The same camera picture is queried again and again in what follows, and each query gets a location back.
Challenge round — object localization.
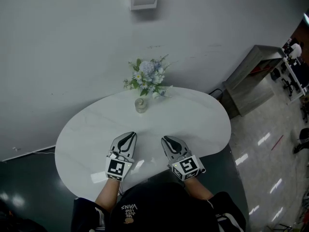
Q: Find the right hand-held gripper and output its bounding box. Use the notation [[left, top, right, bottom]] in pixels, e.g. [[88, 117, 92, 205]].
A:
[[161, 135, 207, 182]]

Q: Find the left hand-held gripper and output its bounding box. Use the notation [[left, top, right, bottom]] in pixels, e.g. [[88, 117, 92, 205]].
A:
[[104, 131, 138, 182]]

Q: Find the small glass bottle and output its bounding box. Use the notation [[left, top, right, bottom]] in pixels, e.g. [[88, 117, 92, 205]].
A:
[[134, 97, 148, 114]]

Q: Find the person's left forearm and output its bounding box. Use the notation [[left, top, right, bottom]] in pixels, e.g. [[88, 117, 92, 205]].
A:
[[94, 177, 124, 214]]

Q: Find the person's right forearm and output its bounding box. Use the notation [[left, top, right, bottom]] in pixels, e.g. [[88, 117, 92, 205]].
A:
[[183, 176, 214, 201]]

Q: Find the white marble table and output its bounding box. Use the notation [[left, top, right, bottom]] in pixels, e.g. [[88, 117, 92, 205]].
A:
[[54, 86, 232, 203]]

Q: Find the person's black shirt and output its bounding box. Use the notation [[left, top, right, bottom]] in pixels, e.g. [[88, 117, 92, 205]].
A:
[[70, 182, 247, 232]]

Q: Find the blue and white flower bouquet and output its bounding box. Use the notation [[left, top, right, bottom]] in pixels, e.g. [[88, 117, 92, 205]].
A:
[[123, 54, 174, 100]]

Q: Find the grey open cabinet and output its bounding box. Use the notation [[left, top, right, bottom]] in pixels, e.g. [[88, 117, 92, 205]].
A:
[[222, 44, 287, 119]]

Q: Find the red stick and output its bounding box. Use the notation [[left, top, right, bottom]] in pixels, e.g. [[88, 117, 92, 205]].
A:
[[270, 134, 284, 152]]

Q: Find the black swivel chair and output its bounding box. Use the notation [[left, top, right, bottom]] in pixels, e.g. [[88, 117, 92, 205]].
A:
[[293, 128, 309, 155]]

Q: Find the black office chair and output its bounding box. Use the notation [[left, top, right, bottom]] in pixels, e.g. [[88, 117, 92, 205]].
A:
[[281, 78, 295, 97]]

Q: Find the white office desk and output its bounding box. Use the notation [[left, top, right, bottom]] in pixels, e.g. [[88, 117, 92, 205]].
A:
[[281, 49, 309, 104]]

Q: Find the black cable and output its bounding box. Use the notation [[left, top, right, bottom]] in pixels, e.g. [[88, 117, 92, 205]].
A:
[[208, 88, 225, 99]]

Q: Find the thin white cable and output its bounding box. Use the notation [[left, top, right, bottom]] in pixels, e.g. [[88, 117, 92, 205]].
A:
[[30, 145, 56, 155]]

